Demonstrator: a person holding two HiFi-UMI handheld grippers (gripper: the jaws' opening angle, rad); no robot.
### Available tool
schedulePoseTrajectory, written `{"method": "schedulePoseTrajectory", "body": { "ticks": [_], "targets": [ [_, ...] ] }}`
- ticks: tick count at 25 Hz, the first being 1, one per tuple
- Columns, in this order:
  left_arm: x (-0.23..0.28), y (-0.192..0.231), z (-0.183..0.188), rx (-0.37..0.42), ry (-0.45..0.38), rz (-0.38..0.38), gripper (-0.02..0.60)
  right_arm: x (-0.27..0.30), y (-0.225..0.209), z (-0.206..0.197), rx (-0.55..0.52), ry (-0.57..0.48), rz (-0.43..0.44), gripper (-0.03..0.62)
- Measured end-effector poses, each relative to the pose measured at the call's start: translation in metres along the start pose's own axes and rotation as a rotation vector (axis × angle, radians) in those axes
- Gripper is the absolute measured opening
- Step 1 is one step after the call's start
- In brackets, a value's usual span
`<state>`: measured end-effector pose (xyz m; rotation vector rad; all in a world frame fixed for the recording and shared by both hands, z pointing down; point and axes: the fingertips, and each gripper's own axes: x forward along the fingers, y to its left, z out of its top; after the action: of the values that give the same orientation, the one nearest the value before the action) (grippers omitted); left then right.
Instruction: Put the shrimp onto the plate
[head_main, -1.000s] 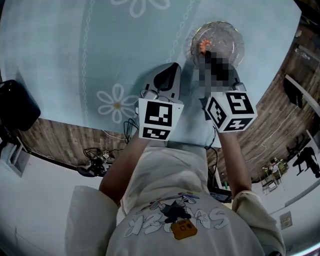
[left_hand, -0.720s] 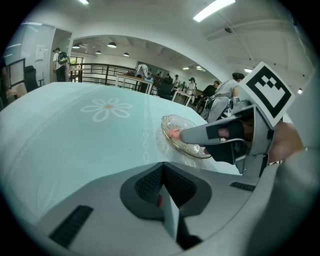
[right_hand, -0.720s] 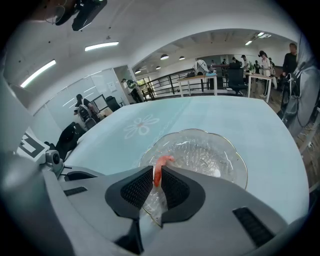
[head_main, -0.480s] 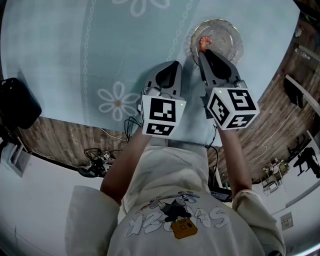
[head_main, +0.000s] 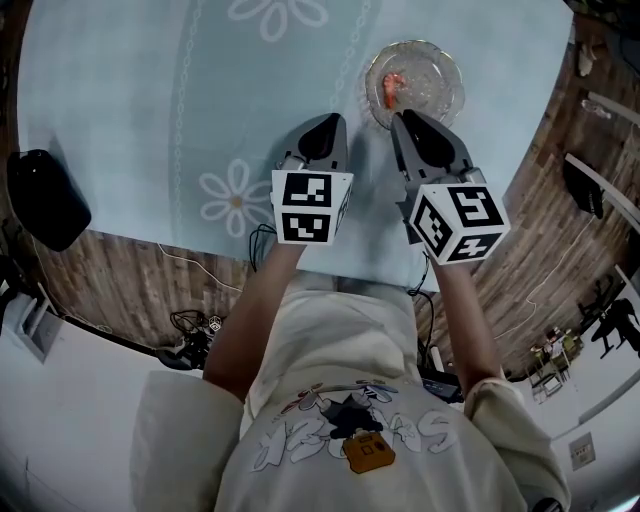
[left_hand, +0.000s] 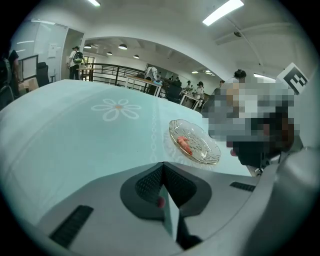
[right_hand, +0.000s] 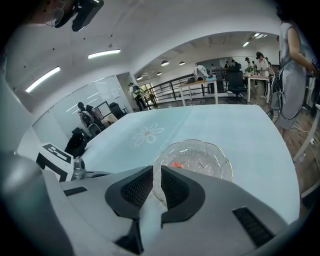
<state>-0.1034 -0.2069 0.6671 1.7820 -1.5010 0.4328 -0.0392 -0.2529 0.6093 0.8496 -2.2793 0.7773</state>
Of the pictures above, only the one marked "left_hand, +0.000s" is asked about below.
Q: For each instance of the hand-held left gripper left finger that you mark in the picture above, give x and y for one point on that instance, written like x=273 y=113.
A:
x=107 y=225

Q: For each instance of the person's upper body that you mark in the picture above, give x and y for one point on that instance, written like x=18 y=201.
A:
x=252 y=156

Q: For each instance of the clear glass plate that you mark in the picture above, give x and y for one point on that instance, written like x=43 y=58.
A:
x=200 y=140

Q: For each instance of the white ceiling pipe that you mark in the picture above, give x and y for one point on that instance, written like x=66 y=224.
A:
x=247 y=41

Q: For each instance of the light blue daisy tablecloth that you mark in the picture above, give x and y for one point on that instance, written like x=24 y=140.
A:
x=75 y=140

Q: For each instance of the black metal railing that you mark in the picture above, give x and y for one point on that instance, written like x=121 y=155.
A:
x=110 y=72

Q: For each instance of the black office chair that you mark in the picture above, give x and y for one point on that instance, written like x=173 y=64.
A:
x=42 y=75
x=174 y=94

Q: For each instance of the green and black backpack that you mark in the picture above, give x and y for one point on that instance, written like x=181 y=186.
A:
x=78 y=57

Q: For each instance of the long ceiling light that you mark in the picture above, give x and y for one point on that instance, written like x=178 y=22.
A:
x=222 y=12
x=94 y=2

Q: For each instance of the orange shrimp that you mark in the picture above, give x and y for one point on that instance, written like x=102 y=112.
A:
x=184 y=143

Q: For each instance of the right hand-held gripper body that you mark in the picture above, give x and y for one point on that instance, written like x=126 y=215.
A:
x=296 y=78

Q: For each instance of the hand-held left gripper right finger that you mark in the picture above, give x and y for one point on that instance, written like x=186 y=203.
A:
x=220 y=190

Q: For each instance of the white table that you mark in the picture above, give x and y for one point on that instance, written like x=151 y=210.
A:
x=142 y=79
x=191 y=96

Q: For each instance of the white wall notice board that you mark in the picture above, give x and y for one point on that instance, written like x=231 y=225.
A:
x=52 y=50

